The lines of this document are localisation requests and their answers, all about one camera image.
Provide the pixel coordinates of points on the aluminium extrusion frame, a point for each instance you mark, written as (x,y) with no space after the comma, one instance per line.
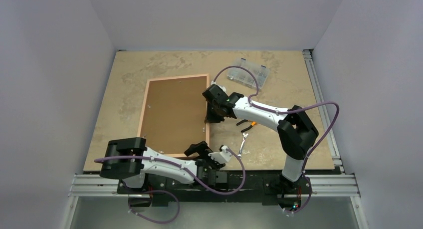
(356,201)

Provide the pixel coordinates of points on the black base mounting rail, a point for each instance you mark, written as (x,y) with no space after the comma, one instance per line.
(267,187)

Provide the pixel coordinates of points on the silver combination wrench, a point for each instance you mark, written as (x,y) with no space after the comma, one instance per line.
(244,137)

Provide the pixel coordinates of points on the clear plastic screw organizer box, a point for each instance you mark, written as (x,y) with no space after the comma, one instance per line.
(248,73)

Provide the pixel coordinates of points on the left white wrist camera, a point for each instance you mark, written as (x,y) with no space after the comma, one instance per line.
(223,156)

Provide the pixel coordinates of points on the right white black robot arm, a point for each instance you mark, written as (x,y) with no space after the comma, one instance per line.
(295,129)

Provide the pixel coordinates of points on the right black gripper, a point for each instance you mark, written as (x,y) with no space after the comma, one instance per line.
(215,112)

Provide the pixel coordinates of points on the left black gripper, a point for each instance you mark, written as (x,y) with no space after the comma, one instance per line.
(202,148)

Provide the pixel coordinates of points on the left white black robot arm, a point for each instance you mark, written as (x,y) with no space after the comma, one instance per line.
(126,158)

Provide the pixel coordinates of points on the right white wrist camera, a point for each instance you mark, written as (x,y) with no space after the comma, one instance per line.
(221,87)

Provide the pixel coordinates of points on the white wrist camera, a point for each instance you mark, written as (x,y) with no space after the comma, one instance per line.
(223,156)
(221,87)

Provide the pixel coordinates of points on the pink picture frame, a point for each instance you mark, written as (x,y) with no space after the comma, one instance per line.
(173,114)

